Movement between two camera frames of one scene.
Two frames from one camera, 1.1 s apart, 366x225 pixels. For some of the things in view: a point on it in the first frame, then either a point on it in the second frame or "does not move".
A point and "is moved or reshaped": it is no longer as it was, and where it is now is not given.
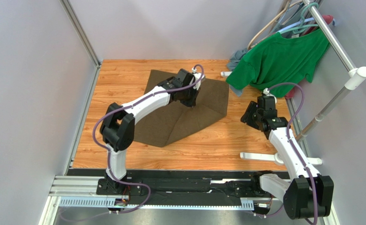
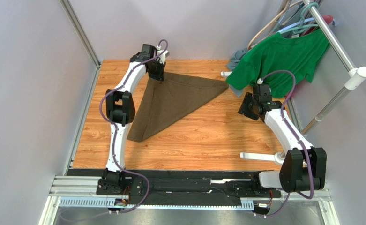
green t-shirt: x=280 y=58 does not move
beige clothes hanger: x=282 y=11 does not move
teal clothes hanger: x=300 y=29 does not move
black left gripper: x=192 y=102 → x=160 y=76
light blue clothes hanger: x=298 y=24 does not move
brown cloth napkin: x=164 y=125 is moved or reshaped
